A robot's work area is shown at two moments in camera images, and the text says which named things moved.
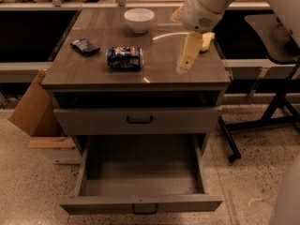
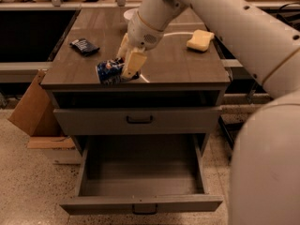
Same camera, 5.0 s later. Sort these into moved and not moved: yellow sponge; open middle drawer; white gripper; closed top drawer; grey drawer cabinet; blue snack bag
Moved: white gripper; blue snack bag
Not moved: open middle drawer; yellow sponge; closed top drawer; grey drawer cabinet
